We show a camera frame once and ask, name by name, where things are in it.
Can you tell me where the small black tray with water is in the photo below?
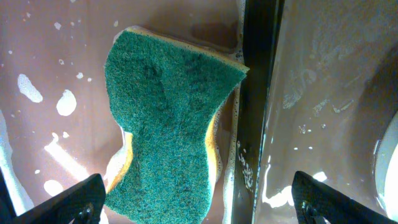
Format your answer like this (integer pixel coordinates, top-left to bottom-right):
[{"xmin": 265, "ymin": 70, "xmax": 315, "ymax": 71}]
[{"xmin": 0, "ymin": 0, "xmax": 285, "ymax": 224}]

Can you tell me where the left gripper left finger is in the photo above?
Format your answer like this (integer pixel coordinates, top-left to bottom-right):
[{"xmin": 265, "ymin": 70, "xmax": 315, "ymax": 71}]
[{"xmin": 1, "ymin": 174, "xmax": 106, "ymax": 224}]

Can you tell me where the green yellow sponge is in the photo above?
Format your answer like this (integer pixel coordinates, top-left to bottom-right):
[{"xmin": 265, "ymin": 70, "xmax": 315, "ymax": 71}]
[{"xmin": 104, "ymin": 27, "xmax": 248, "ymax": 223}]

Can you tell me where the white plate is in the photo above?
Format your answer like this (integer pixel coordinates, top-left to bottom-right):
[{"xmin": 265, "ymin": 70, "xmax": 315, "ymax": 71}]
[{"xmin": 374, "ymin": 115, "xmax": 397, "ymax": 222}]

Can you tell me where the large brown serving tray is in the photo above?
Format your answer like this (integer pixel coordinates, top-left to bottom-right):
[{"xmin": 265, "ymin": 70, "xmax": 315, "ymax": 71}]
[{"xmin": 254, "ymin": 0, "xmax": 397, "ymax": 223}]

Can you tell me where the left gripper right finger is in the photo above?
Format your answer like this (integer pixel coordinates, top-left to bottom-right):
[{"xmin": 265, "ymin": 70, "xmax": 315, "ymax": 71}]
[{"xmin": 292, "ymin": 171, "xmax": 397, "ymax": 224}]

